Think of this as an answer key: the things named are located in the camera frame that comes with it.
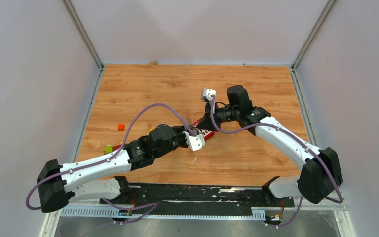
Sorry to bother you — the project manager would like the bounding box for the orange cube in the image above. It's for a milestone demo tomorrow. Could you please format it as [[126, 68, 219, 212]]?
[[117, 124, 125, 131]]

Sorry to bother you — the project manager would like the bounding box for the red window toy block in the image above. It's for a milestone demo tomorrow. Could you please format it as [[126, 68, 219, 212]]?
[[192, 120, 215, 141]]

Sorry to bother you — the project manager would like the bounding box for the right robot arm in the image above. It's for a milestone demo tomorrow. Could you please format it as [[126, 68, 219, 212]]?
[[197, 85, 344, 206]]

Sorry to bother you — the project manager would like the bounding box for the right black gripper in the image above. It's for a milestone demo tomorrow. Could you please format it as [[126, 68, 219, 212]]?
[[196, 101, 239, 132]]

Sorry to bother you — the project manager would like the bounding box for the white slotted cable duct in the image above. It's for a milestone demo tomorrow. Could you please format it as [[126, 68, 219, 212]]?
[[60, 206, 266, 221]]

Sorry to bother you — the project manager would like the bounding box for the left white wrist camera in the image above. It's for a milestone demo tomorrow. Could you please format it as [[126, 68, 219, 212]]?
[[184, 131, 206, 151]]

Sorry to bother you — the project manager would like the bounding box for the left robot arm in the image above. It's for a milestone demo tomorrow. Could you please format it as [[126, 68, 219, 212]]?
[[37, 124, 205, 213]]

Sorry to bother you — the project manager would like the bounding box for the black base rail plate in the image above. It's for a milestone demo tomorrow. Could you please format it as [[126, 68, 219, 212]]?
[[110, 183, 294, 216]]

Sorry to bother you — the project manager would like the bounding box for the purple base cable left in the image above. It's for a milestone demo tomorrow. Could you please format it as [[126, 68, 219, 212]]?
[[102, 197, 159, 226]]

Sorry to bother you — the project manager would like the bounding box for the small red yellow toy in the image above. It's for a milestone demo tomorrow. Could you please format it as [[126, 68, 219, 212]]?
[[103, 142, 123, 155]]

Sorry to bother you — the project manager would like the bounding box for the grey metal keyring disc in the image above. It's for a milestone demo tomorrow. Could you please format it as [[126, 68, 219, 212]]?
[[186, 117, 195, 127]]

